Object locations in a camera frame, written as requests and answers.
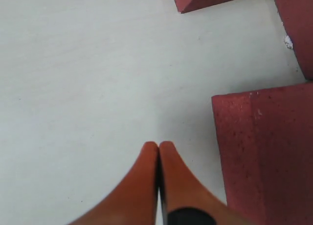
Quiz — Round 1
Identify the red brick with white chip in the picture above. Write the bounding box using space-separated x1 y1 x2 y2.
274 0 313 80

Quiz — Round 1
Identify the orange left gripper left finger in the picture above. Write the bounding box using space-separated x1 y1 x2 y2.
71 141 158 225

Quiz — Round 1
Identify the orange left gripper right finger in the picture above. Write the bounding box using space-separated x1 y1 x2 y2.
159 141 247 225

